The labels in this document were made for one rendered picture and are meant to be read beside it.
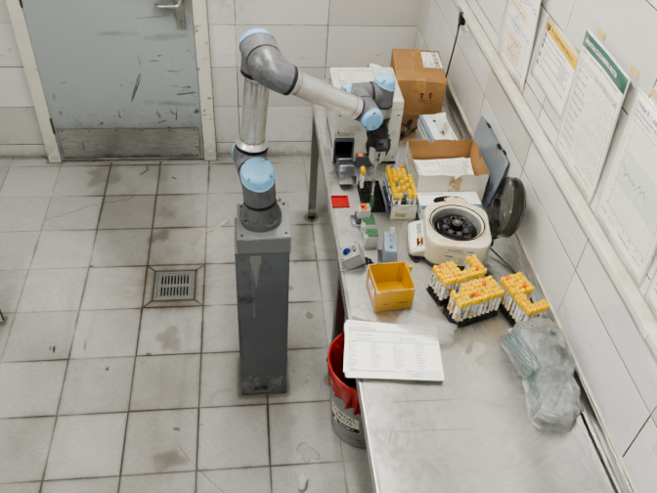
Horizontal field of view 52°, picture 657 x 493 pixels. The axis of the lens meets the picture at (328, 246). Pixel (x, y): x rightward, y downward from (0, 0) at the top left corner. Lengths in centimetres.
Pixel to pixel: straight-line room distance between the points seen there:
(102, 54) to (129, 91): 26
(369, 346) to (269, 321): 68
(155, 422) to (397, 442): 138
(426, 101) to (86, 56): 193
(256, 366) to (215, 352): 38
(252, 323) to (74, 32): 204
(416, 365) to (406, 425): 21
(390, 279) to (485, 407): 56
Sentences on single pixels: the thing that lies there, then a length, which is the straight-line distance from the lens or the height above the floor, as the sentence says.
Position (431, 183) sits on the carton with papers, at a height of 99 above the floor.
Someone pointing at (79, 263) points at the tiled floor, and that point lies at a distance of 381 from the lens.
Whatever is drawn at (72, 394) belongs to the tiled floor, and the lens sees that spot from 326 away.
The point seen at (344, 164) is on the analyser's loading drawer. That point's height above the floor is 92.
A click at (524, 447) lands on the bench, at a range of 208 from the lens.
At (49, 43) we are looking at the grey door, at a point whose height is 79.
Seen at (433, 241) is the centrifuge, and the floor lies 99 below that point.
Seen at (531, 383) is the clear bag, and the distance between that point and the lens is 215.
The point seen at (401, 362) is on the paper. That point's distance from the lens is 215.
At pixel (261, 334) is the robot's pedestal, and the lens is 279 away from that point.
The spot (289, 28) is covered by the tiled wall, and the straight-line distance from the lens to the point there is 403.
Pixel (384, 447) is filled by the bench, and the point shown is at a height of 88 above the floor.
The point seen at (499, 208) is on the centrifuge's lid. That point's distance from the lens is 258.
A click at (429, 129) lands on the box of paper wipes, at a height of 93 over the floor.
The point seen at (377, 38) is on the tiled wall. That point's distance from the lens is 412.
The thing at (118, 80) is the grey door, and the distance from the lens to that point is 417.
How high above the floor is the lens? 257
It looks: 43 degrees down
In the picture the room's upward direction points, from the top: 4 degrees clockwise
